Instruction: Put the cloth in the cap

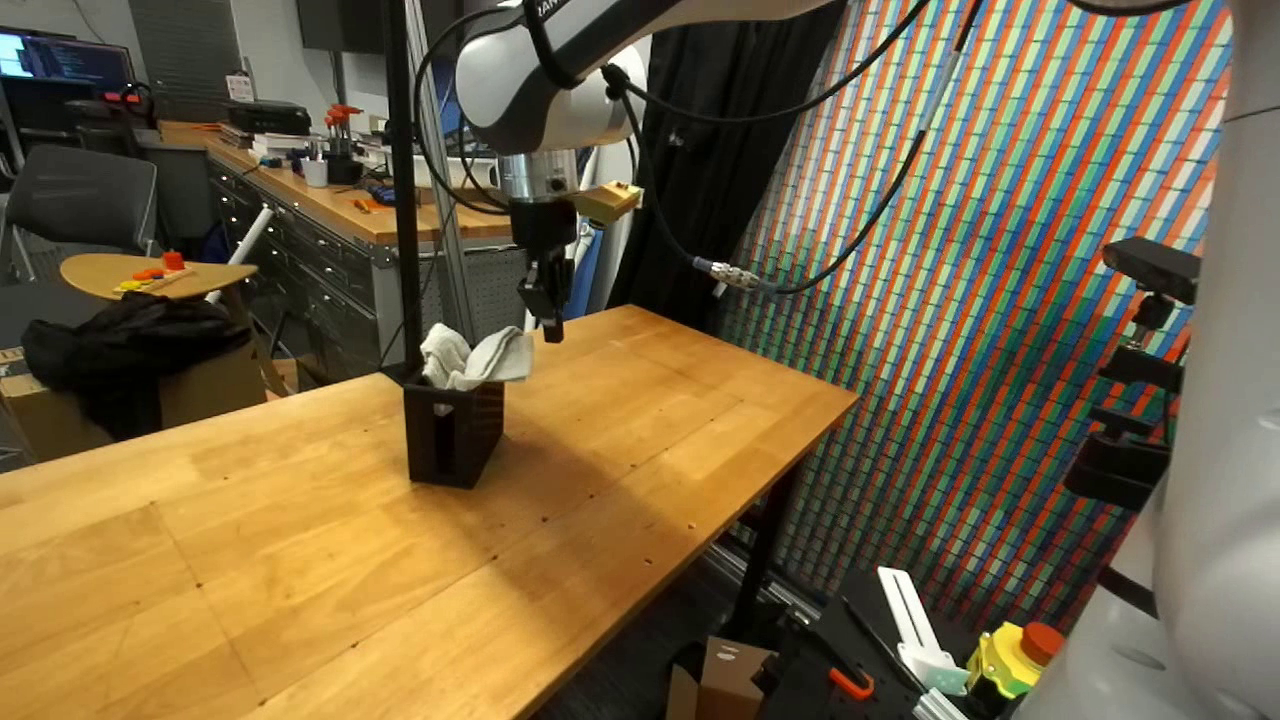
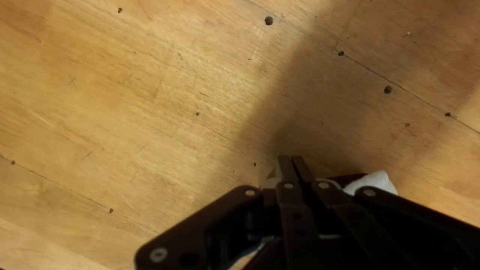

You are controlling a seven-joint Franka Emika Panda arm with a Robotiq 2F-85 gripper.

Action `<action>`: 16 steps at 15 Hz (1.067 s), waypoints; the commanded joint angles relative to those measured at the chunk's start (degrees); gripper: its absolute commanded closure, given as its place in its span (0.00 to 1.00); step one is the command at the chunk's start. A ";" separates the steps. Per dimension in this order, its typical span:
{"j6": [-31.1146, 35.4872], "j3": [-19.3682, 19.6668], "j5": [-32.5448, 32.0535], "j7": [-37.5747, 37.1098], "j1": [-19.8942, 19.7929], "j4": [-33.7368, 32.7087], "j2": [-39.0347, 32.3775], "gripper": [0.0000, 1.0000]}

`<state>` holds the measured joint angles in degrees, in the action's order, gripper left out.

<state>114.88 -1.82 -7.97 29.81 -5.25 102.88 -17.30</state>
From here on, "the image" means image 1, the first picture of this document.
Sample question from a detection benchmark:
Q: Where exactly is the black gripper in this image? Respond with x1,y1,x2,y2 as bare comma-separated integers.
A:
507,195,586,347

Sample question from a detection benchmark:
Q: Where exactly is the white terry cloth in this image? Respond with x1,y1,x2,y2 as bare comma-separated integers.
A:
415,316,537,396

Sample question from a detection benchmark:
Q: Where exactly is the blue leaning board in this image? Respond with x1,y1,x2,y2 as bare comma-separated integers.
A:
568,217,612,321

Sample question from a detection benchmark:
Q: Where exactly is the black perforated square cup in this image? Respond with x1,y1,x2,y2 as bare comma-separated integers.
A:
400,373,513,491

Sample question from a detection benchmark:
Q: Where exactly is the black stand pole with base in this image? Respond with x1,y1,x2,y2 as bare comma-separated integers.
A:
378,0,433,391

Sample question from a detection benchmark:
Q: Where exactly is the wooden top workbench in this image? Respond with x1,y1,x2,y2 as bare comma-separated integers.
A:
155,116,528,383

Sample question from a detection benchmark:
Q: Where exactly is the black curtain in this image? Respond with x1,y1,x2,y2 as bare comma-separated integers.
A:
615,16,848,337

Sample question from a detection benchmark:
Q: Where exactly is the red topped black container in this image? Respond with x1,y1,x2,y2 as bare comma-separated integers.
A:
320,101,366,188

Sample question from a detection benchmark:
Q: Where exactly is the brown cardboard carton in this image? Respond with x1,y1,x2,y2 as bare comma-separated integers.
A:
0,342,273,463

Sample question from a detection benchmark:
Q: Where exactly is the round wooden stool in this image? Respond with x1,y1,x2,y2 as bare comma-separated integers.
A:
54,248,258,305

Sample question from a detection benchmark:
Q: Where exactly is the black bag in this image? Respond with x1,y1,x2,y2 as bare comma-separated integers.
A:
18,293,258,442

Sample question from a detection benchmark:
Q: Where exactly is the multicoloured striped curtain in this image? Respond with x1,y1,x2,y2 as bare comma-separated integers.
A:
725,0,1237,644

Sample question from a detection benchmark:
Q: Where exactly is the white flat strip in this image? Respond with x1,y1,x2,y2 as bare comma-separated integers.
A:
870,563,966,694

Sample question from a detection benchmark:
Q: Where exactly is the dark office chair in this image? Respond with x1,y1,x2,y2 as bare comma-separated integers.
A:
5,139,162,260

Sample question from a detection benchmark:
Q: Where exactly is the computer monitor with blue screen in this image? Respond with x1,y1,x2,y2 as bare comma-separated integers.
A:
0,30,135,98

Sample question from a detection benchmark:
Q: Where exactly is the yellow emergency stop button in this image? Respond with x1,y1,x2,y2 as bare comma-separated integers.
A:
962,617,1072,709

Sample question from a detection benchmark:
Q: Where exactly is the black robot cable with connector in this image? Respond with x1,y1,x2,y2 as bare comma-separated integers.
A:
413,0,991,298

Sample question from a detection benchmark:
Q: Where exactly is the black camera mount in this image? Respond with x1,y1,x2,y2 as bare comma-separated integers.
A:
1059,238,1204,511

